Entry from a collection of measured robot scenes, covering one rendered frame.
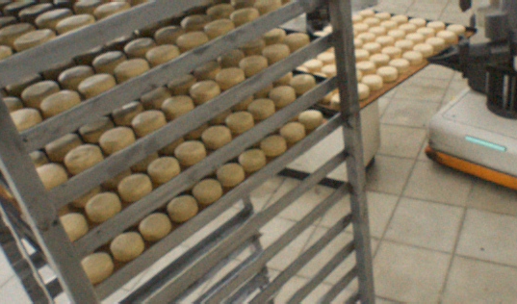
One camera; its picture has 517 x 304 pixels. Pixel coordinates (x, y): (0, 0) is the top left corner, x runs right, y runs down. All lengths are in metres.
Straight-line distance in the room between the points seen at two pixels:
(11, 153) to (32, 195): 0.06
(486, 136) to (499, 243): 0.47
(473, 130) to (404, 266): 0.70
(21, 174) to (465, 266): 1.83
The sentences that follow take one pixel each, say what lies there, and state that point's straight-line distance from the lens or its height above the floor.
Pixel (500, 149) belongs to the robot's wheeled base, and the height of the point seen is 0.24.
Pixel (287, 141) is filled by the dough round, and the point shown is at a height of 1.04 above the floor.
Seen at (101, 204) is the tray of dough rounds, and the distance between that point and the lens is 0.86.
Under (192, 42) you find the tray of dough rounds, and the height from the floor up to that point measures 1.33.
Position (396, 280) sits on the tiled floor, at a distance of 2.18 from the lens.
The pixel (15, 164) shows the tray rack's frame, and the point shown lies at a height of 1.32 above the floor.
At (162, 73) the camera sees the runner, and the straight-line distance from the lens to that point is 0.78.
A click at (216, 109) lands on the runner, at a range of 0.86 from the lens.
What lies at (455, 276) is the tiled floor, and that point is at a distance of 2.21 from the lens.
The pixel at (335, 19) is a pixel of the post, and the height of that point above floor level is 1.27.
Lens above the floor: 1.62
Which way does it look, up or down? 31 degrees down
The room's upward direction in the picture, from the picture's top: 9 degrees counter-clockwise
